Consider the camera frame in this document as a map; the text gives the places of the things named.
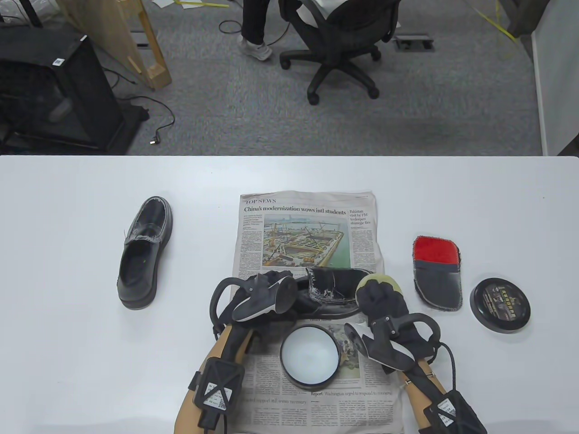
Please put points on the person's left hand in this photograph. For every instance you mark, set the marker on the person's left hand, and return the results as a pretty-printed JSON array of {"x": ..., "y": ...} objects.
[{"x": 264, "y": 282}]

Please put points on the person's right hand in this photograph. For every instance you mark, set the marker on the person's right hand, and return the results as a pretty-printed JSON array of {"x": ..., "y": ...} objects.
[{"x": 382, "y": 298}]

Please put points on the round yellow polishing sponge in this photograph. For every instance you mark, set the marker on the round yellow polishing sponge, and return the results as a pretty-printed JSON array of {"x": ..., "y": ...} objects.
[{"x": 362, "y": 285}]

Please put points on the black leather loafer shoe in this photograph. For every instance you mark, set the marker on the black leather loafer shoe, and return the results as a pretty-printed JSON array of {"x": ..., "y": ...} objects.
[
  {"x": 334, "y": 285},
  {"x": 138, "y": 266}
]

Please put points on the printed newspaper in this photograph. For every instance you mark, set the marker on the printed newspaper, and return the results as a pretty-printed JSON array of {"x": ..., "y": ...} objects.
[{"x": 294, "y": 235}]

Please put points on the red and grey polishing mitt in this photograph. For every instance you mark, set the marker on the red and grey polishing mitt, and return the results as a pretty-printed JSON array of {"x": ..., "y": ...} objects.
[{"x": 438, "y": 280}]

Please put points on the round leather care cream jar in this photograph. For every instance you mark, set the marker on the round leather care cream jar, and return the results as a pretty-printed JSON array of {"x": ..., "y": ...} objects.
[{"x": 310, "y": 355}]

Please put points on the black cream jar lid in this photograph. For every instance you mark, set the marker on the black cream jar lid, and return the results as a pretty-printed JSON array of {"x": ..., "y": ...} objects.
[{"x": 500, "y": 305}]

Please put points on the person's left forearm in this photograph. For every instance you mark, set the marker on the person's left forearm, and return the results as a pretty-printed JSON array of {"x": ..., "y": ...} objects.
[{"x": 190, "y": 411}]

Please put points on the black white left hand controller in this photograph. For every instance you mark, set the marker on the black white left hand controller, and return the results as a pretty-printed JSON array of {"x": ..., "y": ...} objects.
[{"x": 282, "y": 296}]

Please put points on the black white hand controller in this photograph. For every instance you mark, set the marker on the black white hand controller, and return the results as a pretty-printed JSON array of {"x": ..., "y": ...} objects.
[
  {"x": 389, "y": 350},
  {"x": 282, "y": 296}
]

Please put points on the black white right hand controller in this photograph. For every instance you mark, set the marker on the black white right hand controller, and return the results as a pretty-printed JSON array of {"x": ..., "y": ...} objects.
[{"x": 389, "y": 350}]

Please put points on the black swivel office chair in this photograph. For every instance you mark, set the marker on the black swivel office chair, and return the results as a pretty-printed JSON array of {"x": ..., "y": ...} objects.
[{"x": 339, "y": 49}]

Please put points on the grey floor outlet box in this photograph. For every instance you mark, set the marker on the grey floor outlet box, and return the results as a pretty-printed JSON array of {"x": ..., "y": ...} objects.
[{"x": 414, "y": 41}]

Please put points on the black mesh cabinet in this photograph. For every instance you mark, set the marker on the black mesh cabinet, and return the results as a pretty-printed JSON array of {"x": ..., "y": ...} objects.
[{"x": 54, "y": 90}]

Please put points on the white partition panel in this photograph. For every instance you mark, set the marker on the white partition panel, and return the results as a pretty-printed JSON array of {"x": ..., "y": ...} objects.
[{"x": 556, "y": 68}]

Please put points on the yellow floor tape strip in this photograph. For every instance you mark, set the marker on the yellow floor tape strip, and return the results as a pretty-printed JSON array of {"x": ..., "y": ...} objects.
[{"x": 495, "y": 22}]

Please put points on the black left wrist camera module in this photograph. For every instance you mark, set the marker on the black left wrist camera module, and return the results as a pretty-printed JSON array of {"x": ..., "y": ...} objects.
[{"x": 219, "y": 389}]

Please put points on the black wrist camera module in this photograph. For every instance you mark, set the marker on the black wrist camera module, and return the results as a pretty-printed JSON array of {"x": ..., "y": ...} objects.
[
  {"x": 457, "y": 413},
  {"x": 219, "y": 389}
]

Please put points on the black right wrist camera module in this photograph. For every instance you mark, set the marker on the black right wrist camera module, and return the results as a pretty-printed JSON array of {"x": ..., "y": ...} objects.
[{"x": 457, "y": 413}]

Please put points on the light wooden frame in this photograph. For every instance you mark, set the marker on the light wooden frame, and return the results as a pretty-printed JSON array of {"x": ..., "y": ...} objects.
[{"x": 113, "y": 27}]

